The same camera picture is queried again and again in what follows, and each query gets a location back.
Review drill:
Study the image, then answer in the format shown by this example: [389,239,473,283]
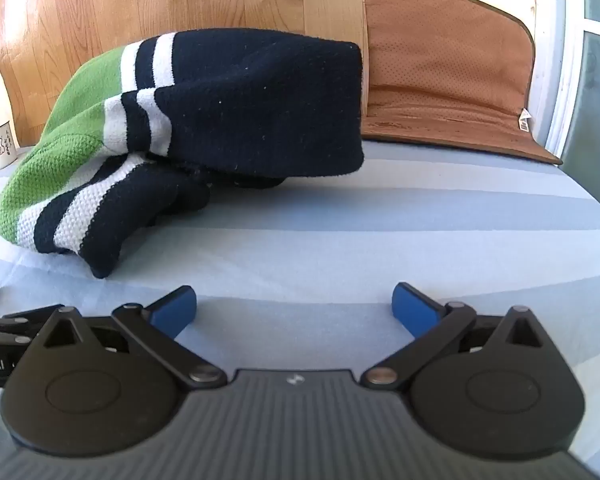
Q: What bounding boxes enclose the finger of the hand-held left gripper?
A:
[0,304,66,345]

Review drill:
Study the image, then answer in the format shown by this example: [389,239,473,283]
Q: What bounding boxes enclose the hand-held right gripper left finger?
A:
[29,285,228,391]

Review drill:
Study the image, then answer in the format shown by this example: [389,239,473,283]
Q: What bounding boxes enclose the white window frame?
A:
[532,0,600,161]

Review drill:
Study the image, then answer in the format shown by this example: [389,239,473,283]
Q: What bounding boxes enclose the brown seat cushion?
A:
[360,0,563,166]

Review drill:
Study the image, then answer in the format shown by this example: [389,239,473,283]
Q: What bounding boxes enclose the wood grain panel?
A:
[0,0,366,148]

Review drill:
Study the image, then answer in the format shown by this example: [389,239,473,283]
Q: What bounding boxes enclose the blue striped bed sheet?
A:
[0,137,600,480]

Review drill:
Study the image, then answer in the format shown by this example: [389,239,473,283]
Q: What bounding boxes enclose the navy green white striped sweater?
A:
[0,31,365,279]

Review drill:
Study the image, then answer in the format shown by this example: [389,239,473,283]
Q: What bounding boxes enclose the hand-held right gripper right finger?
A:
[361,283,556,391]

